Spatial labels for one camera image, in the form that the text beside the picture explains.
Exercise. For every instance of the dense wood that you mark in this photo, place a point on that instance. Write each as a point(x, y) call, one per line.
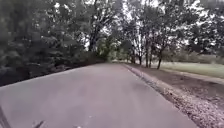
point(36, 43)

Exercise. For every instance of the row of trees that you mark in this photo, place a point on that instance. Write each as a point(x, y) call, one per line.
point(156, 30)

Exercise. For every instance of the gravel strip with leaves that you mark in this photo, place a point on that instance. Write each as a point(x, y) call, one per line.
point(186, 104)

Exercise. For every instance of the grey asphalt path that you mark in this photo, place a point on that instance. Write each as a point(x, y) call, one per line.
point(93, 96)

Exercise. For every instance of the bare dirt ground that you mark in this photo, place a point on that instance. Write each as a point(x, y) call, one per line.
point(190, 83)

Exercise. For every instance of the green lawn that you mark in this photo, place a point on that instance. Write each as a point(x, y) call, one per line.
point(196, 68)

